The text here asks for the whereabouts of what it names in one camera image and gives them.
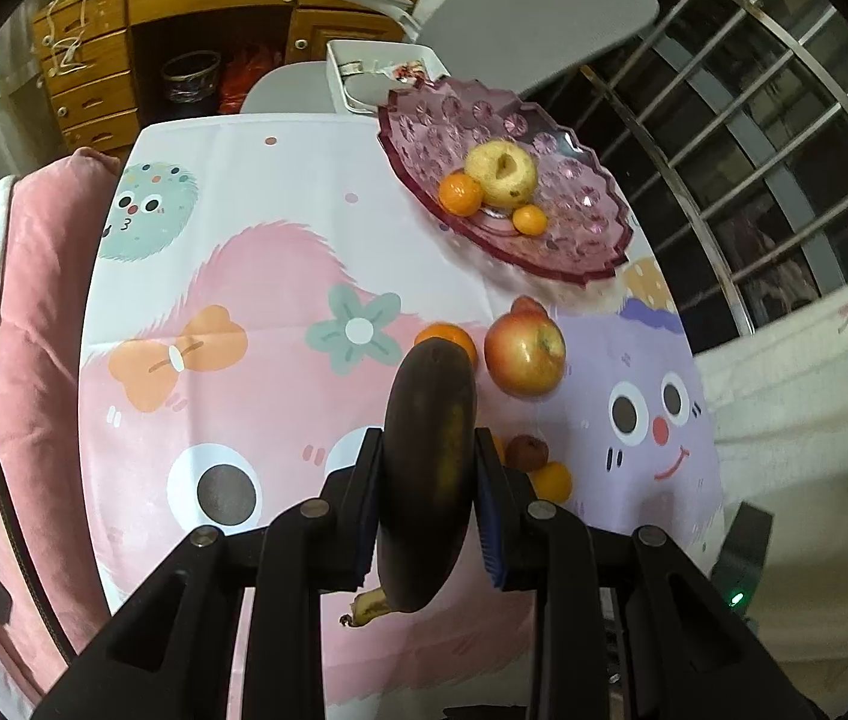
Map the blackened banana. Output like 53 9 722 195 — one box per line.
341 338 478 628

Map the small yellow orange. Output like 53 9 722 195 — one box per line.
529 461 574 505

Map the brown wrinkled fruit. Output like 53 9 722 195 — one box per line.
504 434 549 473

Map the orange with stem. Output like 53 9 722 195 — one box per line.
492 434 507 465

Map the large red yellow apple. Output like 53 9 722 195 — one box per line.
484 296 567 398

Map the orange beside apple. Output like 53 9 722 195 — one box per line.
414 322 479 371

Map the right small orange in bowl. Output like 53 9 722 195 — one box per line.
511 203 549 238

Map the left orange in bowl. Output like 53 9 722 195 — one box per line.
438 172 484 218

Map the yellow apple in bowl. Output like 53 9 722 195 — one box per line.
463 140 538 210

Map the pink glass fruit bowl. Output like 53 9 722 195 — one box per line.
376 76 634 286

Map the pink quilted pillow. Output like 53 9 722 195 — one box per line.
0 145 126 699

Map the metal window grille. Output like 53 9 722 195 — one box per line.
564 0 848 351

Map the white storage tray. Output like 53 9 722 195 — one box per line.
326 39 448 115

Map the black waste bin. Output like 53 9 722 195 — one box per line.
161 50 222 119

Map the grey office chair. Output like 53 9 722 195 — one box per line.
241 0 658 114

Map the wooden desk with drawers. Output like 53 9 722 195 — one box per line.
33 0 401 156

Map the black cable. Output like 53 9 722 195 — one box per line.
0 369 77 665

